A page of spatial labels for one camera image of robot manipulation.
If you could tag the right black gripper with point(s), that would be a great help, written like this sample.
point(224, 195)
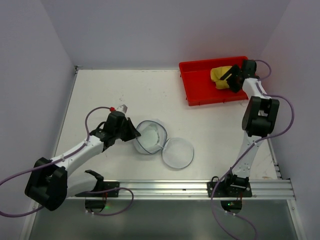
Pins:
point(235, 78)

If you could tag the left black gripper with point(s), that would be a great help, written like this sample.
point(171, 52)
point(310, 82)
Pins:
point(126, 129)

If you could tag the yellow bra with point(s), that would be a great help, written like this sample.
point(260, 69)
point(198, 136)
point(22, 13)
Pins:
point(223, 77)

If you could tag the white mesh laundry bag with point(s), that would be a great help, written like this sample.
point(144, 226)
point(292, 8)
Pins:
point(177, 153)

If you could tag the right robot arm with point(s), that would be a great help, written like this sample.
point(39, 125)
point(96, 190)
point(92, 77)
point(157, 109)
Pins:
point(258, 122)

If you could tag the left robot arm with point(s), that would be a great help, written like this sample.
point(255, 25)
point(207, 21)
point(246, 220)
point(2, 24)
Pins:
point(48, 183)

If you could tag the red plastic tray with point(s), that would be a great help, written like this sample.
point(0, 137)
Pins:
point(198, 85)

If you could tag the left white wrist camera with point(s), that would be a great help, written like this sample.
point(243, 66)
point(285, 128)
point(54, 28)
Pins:
point(122, 108)

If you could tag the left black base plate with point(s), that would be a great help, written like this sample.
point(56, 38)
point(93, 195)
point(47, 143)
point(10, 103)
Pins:
point(96, 202)

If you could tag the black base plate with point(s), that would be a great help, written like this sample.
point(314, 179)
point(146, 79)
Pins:
point(236, 188)
point(96, 202)

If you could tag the aluminium mounting rail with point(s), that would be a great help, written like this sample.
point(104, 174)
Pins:
point(270, 189)

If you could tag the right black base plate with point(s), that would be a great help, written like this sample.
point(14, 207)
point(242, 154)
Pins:
point(236, 188)

